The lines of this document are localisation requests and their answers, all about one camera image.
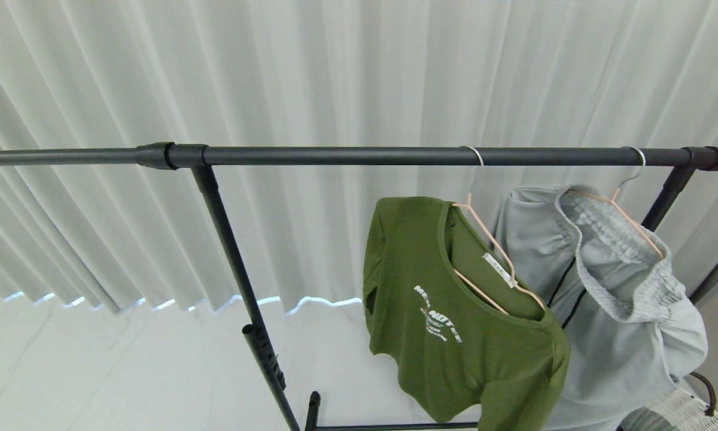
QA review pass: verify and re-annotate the white curtain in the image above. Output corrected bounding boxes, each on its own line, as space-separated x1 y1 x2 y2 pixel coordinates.
0 0 718 314

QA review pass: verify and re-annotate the white laundry basket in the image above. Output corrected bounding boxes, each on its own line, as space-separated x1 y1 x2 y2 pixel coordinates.
616 371 718 431

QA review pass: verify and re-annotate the pink clothes hanger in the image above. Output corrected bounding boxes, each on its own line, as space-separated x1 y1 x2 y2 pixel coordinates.
452 145 546 316
567 146 666 260

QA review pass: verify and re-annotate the pale grey garment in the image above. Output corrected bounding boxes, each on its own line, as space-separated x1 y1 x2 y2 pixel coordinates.
493 184 709 431

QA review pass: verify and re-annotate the green long-sleeved shirt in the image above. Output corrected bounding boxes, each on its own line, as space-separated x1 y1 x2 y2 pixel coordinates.
362 196 571 431

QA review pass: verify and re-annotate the black clothes rack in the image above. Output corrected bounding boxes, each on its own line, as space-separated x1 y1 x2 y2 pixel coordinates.
0 142 718 431

